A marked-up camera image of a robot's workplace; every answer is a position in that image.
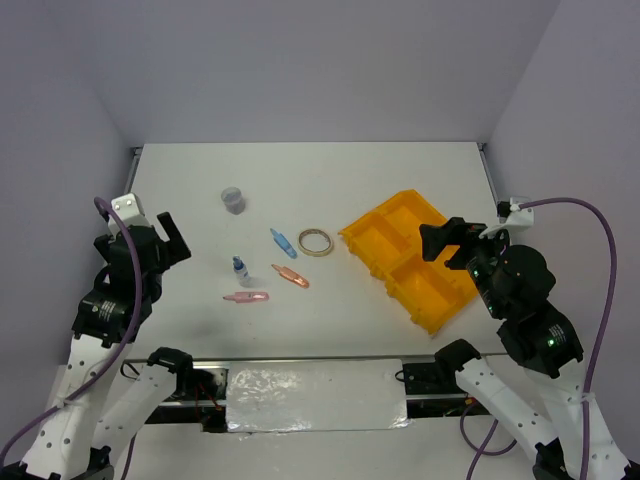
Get black metal base rail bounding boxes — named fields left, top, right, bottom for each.
left=147, top=357, right=474, bottom=434

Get blue highlighter pen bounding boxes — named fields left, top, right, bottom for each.
left=270, top=228, right=297, bottom=259

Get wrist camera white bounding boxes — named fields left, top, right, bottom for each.
left=111, top=193, right=151, bottom=228
left=480, top=197, right=534, bottom=239

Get yellow plastic compartment bin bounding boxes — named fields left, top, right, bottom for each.
left=339, top=190, right=477, bottom=336

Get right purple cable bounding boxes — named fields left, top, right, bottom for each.
left=460, top=196, right=617, bottom=480

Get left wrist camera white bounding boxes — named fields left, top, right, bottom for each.
left=111, top=193, right=151, bottom=228

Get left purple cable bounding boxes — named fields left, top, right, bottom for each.
left=0, top=196, right=146, bottom=480

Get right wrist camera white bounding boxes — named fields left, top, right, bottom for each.
left=480, top=197, right=534, bottom=239

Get small blue-capped glue bottle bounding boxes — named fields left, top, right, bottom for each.
left=232, top=256, right=251, bottom=287

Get purple cable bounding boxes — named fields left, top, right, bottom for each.
left=460, top=196, right=617, bottom=480
left=0, top=196, right=146, bottom=480

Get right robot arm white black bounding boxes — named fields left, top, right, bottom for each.
left=419, top=217, right=639, bottom=479

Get clear tape roll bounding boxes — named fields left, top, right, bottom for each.
left=297, top=228, right=334, bottom=258

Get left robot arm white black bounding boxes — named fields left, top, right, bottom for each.
left=1, top=209, right=198, bottom=479

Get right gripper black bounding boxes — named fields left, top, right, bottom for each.
left=417, top=212, right=515, bottom=315

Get silver foil covered panel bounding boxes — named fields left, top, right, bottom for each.
left=226, top=359, right=410, bottom=433

